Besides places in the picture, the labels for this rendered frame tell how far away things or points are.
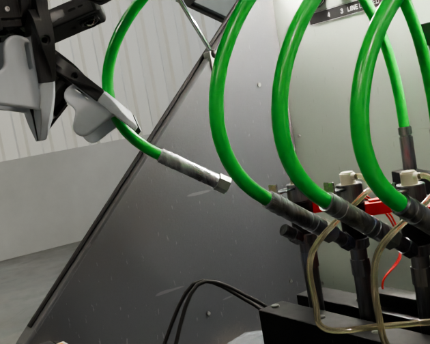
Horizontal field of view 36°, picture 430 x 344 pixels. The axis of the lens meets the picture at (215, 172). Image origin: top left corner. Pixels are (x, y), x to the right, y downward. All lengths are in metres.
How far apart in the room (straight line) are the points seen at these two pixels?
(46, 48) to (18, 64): 0.03
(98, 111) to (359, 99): 0.38
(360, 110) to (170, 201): 0.59
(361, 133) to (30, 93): 0.28
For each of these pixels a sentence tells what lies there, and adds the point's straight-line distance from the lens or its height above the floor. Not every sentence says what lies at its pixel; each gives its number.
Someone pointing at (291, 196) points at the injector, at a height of 1.11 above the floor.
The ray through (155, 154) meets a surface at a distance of 0.80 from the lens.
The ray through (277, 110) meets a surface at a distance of 0.54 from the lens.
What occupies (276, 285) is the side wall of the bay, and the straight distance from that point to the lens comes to 1.17.
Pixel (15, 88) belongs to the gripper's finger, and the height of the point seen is 1.27.
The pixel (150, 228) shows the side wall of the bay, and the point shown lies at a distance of 1.01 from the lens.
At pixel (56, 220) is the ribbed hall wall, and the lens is 7.21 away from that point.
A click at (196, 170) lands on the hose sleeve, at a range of 0.80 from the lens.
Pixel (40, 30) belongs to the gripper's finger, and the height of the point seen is 1.32.
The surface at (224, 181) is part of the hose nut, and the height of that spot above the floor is 1.14.
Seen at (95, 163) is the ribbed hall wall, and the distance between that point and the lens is 7.30.
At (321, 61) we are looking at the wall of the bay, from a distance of 1.11.
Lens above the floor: 1.23
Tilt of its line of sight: 6 degrees down
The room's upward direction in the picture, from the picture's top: 10 degrees counter-clockwise
